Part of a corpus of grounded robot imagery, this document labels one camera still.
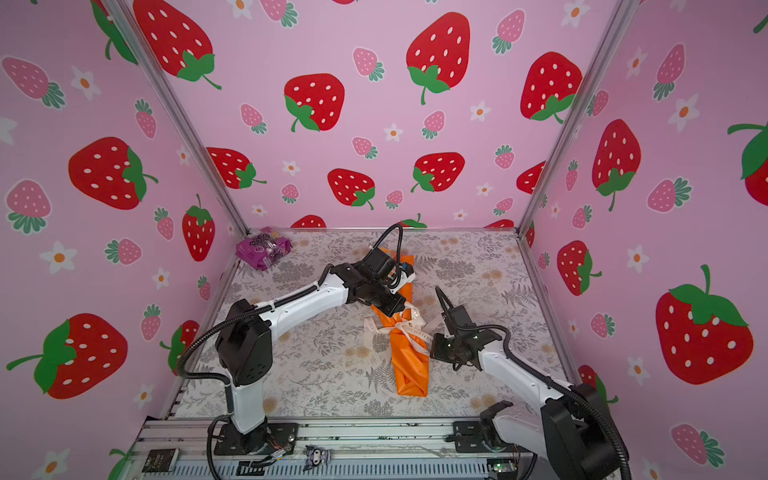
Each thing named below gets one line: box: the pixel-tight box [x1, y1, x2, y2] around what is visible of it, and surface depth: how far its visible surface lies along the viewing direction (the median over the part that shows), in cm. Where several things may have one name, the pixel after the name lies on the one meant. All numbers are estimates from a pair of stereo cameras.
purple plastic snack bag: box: [235, 226, 293, 271], surface depth 110 cm
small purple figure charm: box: [302, 445, 331, 471], surface depth 71 cm
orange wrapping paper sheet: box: [371, 247, 430, 397], surface depth 83 cm
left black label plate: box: [142, 448, 180, 473], surface depth 71 cm
